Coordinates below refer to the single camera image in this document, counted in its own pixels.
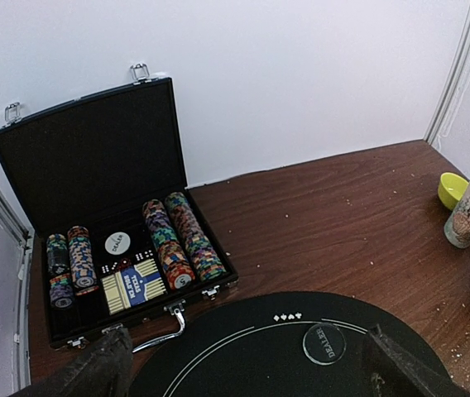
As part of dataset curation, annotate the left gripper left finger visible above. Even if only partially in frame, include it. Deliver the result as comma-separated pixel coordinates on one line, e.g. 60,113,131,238
14,328,133,397

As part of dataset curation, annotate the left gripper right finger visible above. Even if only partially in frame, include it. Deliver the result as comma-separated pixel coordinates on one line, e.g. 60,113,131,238
361,326,469,396

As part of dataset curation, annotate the blue texas holdem card deck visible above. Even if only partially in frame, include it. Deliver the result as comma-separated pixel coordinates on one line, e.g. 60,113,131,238
101,259,167,315

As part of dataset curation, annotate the black round poker mat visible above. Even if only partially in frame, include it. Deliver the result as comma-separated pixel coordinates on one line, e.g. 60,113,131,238
129,292,448,396

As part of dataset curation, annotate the white dealer button in case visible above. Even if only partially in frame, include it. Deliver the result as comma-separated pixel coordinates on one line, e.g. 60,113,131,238
104,232,131,256

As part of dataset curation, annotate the black poker chip case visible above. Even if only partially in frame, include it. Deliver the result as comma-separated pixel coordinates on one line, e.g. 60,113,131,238
0,77,238,348

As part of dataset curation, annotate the lime green small bowl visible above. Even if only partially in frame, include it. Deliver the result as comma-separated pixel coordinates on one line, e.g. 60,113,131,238
438,172,469,211

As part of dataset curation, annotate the right aluminium frame post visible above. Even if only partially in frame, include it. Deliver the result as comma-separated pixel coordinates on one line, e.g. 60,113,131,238
424,3,470,150

